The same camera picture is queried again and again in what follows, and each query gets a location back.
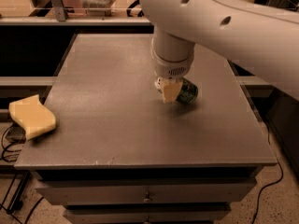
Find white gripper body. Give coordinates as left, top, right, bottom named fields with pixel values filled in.
left=151, top=37, right=195, bottom=79

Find green soda can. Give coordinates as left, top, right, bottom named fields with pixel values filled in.
left=176, top=77, right=198, bottom=105

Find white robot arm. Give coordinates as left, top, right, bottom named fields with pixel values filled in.
left=140, top=0, right=299, bottom=100

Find black bag behind railing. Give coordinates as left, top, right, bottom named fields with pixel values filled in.
left=126, top=0, right=145, bottom=19

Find grey drawer cabinet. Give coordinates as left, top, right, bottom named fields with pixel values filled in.
left=16, top=34, right=276, bottom=210

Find clear plastic container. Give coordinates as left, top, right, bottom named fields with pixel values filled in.
left=80, top=0, right=116, bottom=17

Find upper drawer with knob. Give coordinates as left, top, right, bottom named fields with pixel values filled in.
left=36, top=178, right=257, bottom=206

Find drawer with knob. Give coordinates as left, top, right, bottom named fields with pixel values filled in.
left=64, top=205, right=231, bottom=224
left=36, top=178, right=257, bottom=206

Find grey metal railing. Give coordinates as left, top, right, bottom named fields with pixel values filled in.
left=0, top=0, right=299, bottom=27

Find yellow sponge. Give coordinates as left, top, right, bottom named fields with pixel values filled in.
left=8, top=94, right=56, bottom=140

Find lower drawer with knob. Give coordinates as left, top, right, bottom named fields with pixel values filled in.
left=64, top=205, right=231, bottom=224

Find black cable on right floor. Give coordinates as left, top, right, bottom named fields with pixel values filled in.
left=250, top=121, right=285, bottom=224

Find black cables on left floor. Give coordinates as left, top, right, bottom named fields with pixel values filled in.
left=0, top=123, right=45, bottom=224

